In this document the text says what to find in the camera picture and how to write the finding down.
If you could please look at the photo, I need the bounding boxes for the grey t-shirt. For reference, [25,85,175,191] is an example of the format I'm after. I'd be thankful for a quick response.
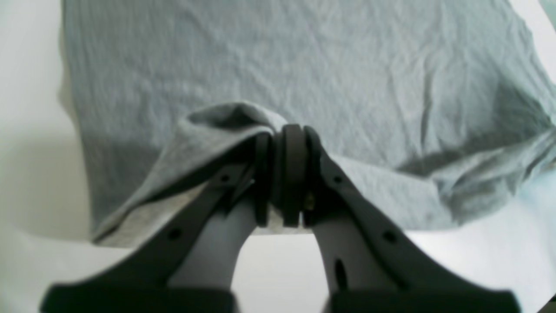
[63,0,555,247]

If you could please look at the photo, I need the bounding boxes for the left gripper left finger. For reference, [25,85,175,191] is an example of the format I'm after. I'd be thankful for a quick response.
[40,133,272,313]

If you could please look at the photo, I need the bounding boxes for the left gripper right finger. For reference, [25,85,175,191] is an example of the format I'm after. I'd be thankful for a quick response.
[274,125,520,313]

